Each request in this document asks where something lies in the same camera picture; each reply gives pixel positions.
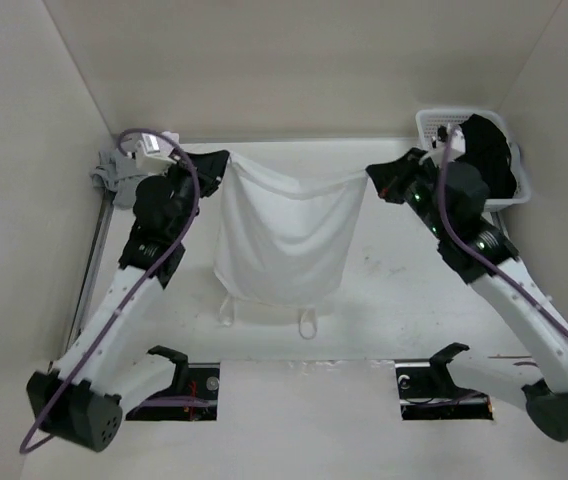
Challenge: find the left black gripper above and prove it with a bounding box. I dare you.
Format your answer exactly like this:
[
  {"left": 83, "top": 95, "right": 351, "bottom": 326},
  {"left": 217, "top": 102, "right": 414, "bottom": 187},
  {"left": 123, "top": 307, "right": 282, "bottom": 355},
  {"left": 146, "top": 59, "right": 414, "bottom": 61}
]
[{"left": 162, "top": 149, "right": 230, "bottom": 237}]

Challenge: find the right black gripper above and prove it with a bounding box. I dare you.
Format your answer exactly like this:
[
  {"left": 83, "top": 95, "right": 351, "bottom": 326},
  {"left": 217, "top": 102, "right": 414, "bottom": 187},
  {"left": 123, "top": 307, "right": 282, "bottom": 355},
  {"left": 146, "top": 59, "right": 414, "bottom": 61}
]
[{"left": 367, "top": 145, "right": 451, "bottom": 237}]

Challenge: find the white tank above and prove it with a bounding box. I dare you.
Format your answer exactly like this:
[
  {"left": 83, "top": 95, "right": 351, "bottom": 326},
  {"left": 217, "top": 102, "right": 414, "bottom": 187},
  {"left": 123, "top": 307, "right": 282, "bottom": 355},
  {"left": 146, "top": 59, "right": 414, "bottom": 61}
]
[
  {"left": 213, "top": 153, "right": 368, "bottom": 340},
  {"left": 163, "top": 131, "right": 180, "bottom": 143}
]

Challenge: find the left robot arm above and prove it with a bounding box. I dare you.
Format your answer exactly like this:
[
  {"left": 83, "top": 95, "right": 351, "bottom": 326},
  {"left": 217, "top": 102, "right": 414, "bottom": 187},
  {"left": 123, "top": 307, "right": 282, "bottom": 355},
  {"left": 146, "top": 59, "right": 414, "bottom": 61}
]
[{"left": 26, "top": 150, "right": 230, "bottom": 452}]

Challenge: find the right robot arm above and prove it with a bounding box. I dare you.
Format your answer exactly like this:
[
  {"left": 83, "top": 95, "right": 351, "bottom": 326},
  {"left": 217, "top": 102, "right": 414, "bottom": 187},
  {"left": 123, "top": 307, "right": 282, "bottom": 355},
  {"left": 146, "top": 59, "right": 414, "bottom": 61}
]
[{"left": 365, "top": 148, "right": 568, "bottom": 442}]

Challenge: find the folded white tank top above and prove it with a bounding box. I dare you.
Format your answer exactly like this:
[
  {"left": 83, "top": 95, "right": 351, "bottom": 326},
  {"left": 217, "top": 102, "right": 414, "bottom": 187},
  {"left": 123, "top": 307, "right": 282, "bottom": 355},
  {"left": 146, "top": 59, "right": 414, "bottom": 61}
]
[{"left": 163, "top": 131, "right": 180, "bottom": 143}]

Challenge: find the folded grey tank top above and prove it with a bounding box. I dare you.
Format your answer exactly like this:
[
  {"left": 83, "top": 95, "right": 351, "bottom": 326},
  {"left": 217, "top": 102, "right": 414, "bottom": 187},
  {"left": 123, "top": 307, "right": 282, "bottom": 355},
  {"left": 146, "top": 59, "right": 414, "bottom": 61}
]
[{"left": 89, "top": 149, "right": 145, "bottom": 210}]

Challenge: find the black tank top pile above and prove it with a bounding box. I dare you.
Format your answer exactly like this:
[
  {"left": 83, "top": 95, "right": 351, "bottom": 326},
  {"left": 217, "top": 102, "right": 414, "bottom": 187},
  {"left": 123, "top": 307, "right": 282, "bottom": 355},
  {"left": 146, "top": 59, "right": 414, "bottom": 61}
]
[{"left": 458, "top": 114, "right": 517, "bottom": 199}]

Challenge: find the white plastic basket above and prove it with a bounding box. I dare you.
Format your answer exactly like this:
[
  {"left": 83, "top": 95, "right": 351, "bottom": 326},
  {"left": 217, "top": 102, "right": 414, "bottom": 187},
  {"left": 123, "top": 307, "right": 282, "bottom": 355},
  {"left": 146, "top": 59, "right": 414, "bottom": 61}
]
[{"left": 415, "top": 107, "right": 533, "bottom": 213}]

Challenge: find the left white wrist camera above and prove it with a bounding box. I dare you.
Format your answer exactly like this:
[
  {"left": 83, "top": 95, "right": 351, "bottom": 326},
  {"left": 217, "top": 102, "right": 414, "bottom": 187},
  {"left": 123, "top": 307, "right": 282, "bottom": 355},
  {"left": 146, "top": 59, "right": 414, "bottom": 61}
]
[{"left": 134, "top": 133, "right": 175, "bottom": 175}]

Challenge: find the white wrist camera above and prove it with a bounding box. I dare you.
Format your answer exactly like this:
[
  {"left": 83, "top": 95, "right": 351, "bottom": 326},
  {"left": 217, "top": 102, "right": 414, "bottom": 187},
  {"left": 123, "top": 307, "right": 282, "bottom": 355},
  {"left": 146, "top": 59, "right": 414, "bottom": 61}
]
[
  {"left": 134, "top": 133, "right": 175, "bottom": 175},
  {"left": 431, "top": 123, "right": 466, "bottom": 161}
]

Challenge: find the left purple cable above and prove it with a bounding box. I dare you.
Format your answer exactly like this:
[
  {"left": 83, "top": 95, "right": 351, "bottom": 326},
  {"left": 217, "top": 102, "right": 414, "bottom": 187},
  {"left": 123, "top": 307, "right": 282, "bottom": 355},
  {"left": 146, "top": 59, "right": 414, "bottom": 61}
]
[{"left": 17, "top": 128, "right": 201, "bottom": 455}]

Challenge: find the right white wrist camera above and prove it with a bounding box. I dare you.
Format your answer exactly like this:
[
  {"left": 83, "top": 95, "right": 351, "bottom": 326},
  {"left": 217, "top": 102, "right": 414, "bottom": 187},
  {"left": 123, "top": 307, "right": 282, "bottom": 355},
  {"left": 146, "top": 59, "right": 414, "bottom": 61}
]
[{"left": 431, "top": 123, "right": 466, "bottom": 161}]

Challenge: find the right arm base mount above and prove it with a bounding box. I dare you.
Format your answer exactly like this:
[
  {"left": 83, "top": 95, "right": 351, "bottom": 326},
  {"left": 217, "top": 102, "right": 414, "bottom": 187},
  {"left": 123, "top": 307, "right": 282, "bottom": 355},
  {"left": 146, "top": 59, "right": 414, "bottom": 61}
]
[{"left": 394, "top": 342, "right": 493, "bottom": 421}]

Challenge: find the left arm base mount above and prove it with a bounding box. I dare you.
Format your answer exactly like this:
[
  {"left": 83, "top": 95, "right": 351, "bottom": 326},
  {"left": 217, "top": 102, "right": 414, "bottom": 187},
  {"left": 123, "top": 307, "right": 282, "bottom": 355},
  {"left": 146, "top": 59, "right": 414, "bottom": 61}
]
[{"left": 126, "top": 346, "right": 221, "bottom": 422}]

